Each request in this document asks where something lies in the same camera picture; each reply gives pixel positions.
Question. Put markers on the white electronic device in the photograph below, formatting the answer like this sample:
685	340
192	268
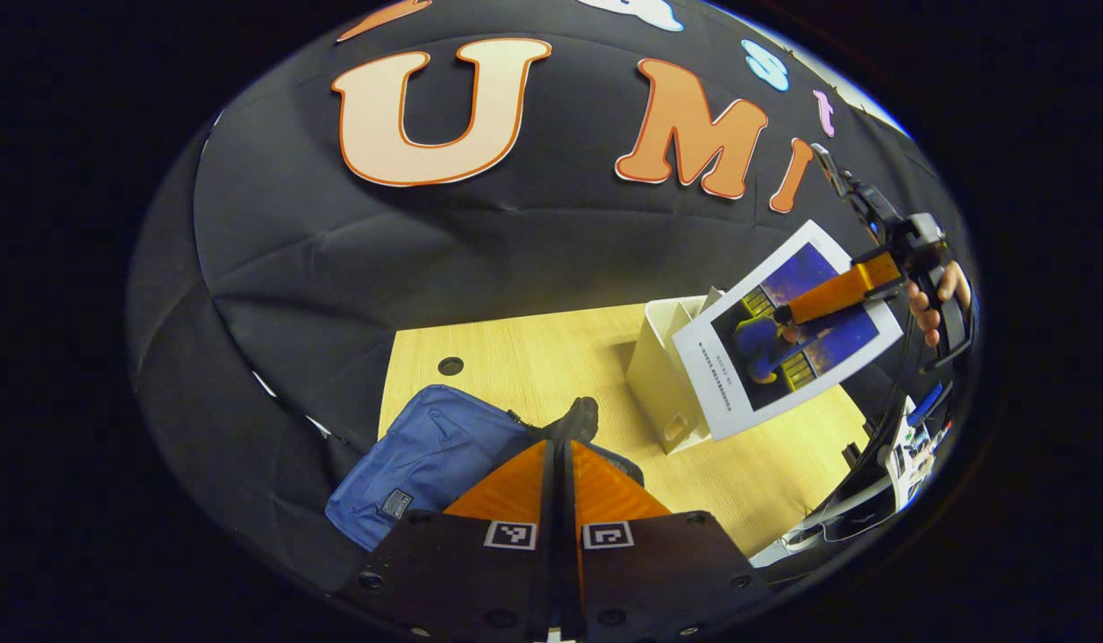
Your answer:
908	455

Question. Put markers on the white book with blue picture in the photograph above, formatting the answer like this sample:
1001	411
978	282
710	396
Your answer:
739	393

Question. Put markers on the white plastic bookshelf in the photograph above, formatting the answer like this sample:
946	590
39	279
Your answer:
658	384

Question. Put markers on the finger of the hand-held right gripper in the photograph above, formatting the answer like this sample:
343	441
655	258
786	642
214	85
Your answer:
837	290

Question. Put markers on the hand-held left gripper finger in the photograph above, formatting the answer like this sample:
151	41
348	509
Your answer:
569	554
549	554

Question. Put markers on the blue plug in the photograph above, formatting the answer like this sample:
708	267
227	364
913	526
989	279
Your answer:
926	404

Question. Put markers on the black table clamp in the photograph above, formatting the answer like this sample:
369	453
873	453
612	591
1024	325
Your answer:
853	453

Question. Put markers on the blue schoolbag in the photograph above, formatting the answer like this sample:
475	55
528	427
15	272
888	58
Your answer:
426	446

